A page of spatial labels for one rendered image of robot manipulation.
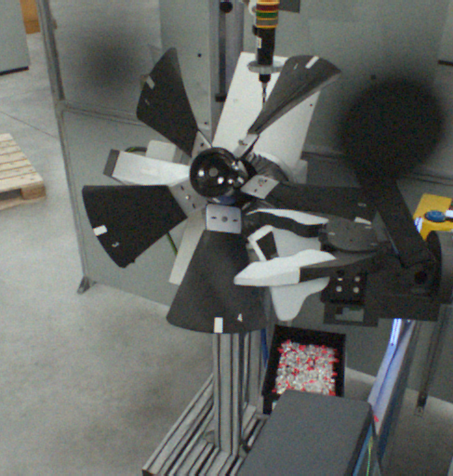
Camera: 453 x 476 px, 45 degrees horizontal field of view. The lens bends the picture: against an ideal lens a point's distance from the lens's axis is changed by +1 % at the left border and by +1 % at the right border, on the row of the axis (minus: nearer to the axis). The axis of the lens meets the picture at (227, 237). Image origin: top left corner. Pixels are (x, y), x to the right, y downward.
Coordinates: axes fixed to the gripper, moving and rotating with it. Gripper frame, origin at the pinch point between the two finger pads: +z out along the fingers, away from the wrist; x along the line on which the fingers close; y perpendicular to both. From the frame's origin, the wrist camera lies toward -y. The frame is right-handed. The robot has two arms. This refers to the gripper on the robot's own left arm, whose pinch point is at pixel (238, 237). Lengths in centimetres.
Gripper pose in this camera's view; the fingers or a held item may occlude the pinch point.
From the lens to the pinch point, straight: 54.2
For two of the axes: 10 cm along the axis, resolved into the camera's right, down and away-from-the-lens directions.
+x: 0.9, -4.0, 9.1
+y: -0.1, 9.1, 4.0
